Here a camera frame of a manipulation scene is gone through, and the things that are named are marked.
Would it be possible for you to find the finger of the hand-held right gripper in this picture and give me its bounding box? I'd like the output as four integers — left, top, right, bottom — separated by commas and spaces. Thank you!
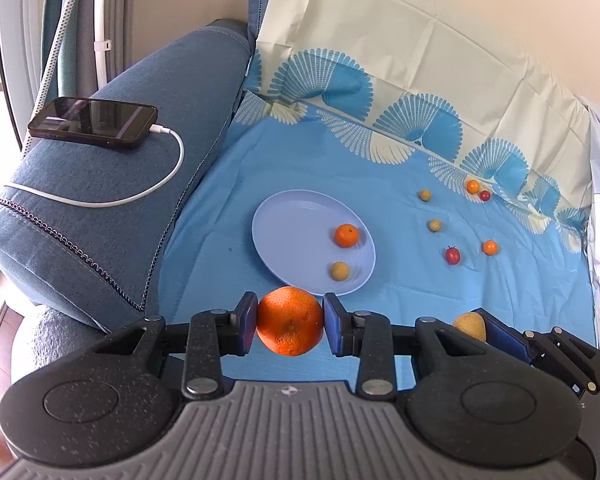
472, 307, 600, 396

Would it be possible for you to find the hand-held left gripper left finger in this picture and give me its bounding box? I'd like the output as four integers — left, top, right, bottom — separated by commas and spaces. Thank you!
97, 291, 259, 402

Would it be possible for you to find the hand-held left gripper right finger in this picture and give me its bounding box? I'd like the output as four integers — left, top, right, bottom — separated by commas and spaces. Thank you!
323, 292, 487, 402

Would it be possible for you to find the large rough orange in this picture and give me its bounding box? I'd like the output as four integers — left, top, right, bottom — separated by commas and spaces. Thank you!
256, 286, 325, 357

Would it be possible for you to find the light blue plate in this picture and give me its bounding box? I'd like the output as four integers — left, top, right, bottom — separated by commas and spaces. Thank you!
251, 189, 377, 297

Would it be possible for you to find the small tangerine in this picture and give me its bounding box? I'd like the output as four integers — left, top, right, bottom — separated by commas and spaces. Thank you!
334, 223, 360, 249

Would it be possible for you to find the blue fan-print tablecloth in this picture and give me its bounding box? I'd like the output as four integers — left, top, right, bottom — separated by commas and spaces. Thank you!
157, 0, 598, 391

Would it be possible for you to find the black smartphone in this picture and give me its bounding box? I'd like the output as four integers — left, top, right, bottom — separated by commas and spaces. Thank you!
27, 96, 159, 152

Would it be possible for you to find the blue denim sofa armrest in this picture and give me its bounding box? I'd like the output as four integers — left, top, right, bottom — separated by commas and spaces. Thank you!
0, 0, 281, 391

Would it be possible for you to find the white pipe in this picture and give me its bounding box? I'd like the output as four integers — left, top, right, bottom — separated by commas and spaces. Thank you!
87, 0, 115, 87

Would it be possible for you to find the teal curtain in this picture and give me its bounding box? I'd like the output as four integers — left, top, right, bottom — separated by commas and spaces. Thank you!
0, 0, 88, 92

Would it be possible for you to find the white charging cable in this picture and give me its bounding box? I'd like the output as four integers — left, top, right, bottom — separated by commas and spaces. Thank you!
2, 125, 186, 208

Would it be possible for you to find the grey striped cord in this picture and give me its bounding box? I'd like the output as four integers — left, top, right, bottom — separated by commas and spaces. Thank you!
34, 0, 95, 111

